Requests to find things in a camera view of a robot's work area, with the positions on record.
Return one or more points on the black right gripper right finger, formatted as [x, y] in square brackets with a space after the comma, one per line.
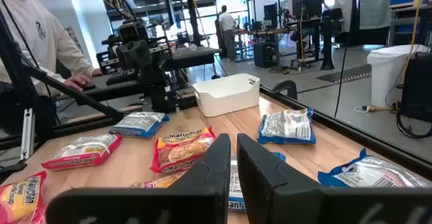
[276, 200]

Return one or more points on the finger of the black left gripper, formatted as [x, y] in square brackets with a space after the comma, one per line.
[143, 55]
[125, 56]

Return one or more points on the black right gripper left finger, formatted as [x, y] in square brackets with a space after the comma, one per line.
[195, 200]

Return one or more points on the green-edged Maruchan noodle packet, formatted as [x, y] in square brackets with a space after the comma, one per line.
[158, 182]

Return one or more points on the blue Maruchan noodle packet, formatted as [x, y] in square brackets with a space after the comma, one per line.
[138, 124]
[234, 183]
[371, 173]
[287, 127]

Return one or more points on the red Maruchan noodle packet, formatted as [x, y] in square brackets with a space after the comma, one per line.
[179, 149]
[20, 200]
[81, 153]

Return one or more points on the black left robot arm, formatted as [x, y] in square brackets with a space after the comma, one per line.
[162, 96]

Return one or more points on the black workbench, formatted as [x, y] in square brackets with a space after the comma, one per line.
[192, 57]

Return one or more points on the person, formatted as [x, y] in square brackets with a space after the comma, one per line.
[314, 4]
[227, 25]
[40, 38]

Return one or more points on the silver aluminium extrusion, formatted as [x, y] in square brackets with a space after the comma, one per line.
[28, 133]

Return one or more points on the black floor cabinet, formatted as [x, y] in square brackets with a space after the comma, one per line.
[265, 55]

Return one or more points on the black floor mat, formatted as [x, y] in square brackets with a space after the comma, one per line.
[344, 74]

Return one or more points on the white plastic trash bin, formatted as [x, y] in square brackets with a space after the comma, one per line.
[384, 75]

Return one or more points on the black equipment case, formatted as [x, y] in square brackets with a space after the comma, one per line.
[418, 85]

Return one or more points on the grey hanging curtain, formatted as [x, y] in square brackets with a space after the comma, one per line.
[371, 4]

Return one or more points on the storage shelf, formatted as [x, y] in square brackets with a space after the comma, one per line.
[405, 18]

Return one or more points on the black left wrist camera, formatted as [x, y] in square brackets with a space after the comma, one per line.
[131, 32]

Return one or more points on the black pedestal stand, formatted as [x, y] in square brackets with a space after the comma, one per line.
[327, 42]

